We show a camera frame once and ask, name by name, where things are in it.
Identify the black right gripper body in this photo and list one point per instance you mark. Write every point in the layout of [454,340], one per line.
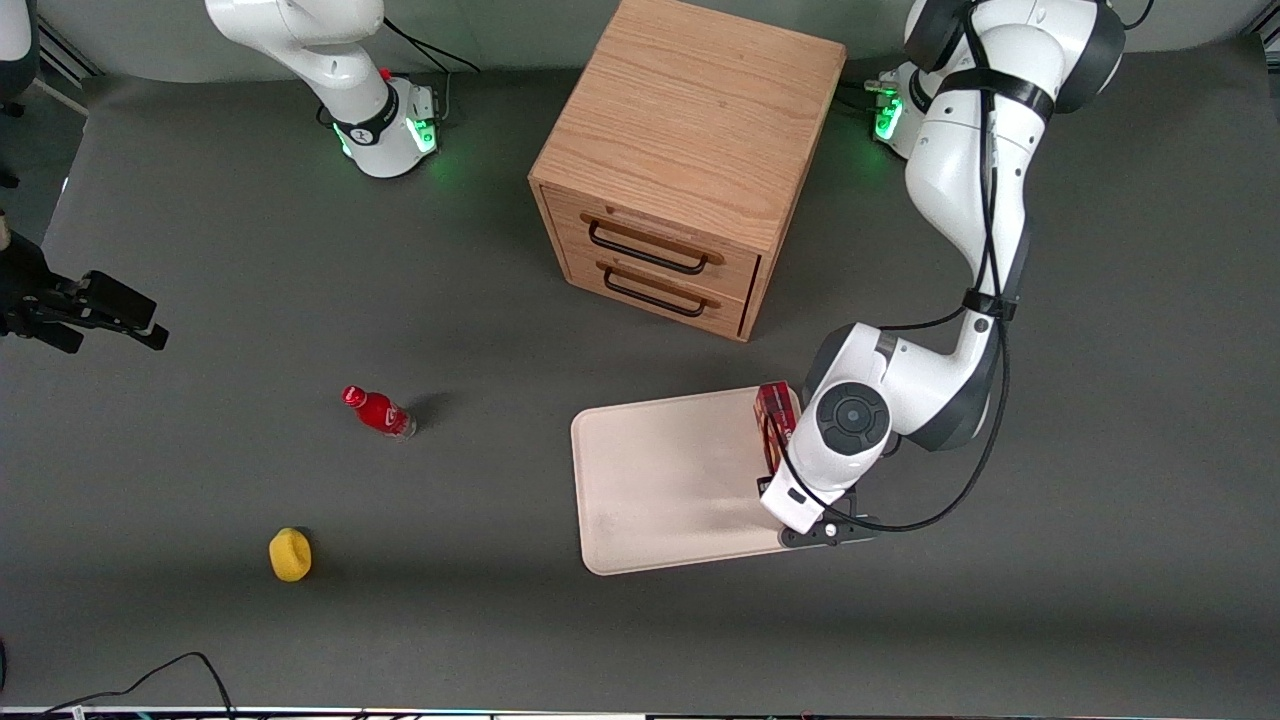
[28,287]

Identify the red cookie box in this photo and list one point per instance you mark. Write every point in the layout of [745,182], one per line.
[772,420]

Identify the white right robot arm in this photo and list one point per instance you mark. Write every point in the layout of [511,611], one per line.
[330,60]

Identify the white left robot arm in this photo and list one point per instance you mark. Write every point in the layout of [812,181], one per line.
[960,170]

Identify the beige rectangular tray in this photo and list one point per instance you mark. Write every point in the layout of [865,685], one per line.
[670,480]

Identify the small red bottle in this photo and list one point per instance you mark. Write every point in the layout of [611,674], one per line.
[382,412]

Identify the yellow lemon toy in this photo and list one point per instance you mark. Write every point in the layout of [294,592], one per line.
[290,555]

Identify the wooden drawer cabinet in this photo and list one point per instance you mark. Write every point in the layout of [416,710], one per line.
[690,110]

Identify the aluminium frame rail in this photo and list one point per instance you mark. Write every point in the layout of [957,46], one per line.
[68,55]

